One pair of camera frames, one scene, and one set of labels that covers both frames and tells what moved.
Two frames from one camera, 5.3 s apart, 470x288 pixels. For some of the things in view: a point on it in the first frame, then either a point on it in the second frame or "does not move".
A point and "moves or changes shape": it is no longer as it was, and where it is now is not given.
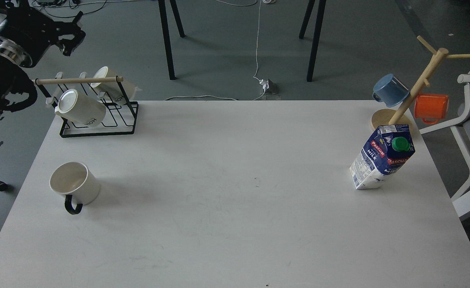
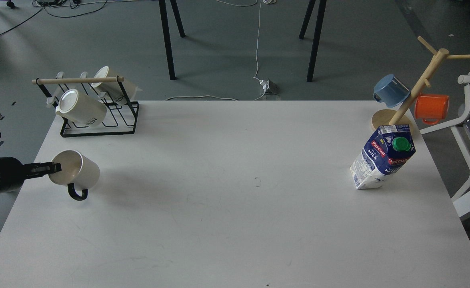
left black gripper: [26, 24] → [11, 172]
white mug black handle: [74, 180] moves or changes shape
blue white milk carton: [387, 149] does not move
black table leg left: [164, 19] does not move
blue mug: [389, 89] does not move
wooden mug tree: [400, 116] does not move
